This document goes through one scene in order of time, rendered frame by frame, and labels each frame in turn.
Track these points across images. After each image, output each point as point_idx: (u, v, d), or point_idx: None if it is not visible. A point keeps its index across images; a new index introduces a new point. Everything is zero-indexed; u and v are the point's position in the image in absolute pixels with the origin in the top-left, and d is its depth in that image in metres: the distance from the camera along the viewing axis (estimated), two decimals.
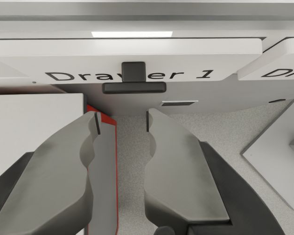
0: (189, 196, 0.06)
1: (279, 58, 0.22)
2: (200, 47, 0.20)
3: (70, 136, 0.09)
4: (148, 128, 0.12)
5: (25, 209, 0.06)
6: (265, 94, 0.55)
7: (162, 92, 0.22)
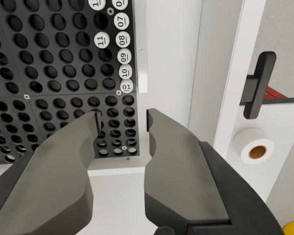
0: (189, 196, 0.06)
1: None
2: (255, 9, 0.14)
3: (70, 136, 0.09)
4: (148, 128, 0.12)
5: (25, 209, 0.06)
6: None
7: (274, 56, 0.18)
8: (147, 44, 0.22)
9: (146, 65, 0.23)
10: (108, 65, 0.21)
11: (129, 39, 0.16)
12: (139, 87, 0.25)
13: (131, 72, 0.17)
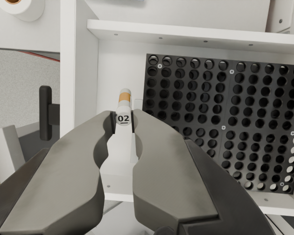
0: (178, 194, 0.06)
1: None
2: None
3: (85, 135, 0.10)
4: (134, 129, 0.12)
5: (38, 205, 0.06)
6: None
7: (40, 137, 0.26)
8: (132, 136, 0.31)
9: None
10: None
11: None
12: (141, 105, 0.30)
13: None
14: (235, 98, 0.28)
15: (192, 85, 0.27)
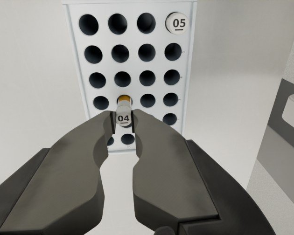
0: (178, 194, 0.06)
1: None
2: None
3: (85, 135, 0.10)
4: (134, 129, 0.12)
5: (38, 205, 0.06)
6: None
7: None
8: None
9: None
10: None
11: None
12: None
13: None
14: None
15: None
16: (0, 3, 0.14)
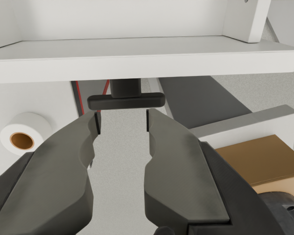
0: (189, 196, 0.06)
1: None
2: (216, 66, 0.15)
3: (70, 136, 0.09)
4: (148, 128, 0.12)
5: (25, 209, 0.06)
6: None
7: (160, 105, 0.19)
8: None
9: None
10: None
11: None
12: None
13: None
14: None
15: None
16: None
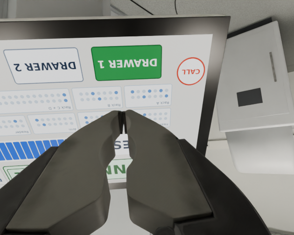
0: (172, 194, 0.06)
1: None
2: None
3: (92, 134, 0.10)
4: (126, 130, 0.12)
5: (45, 203, 0.06)
6: None
7: None
8: None
9: None
10: None
11: None
12: None
13: None
14: None
15: None
16: None
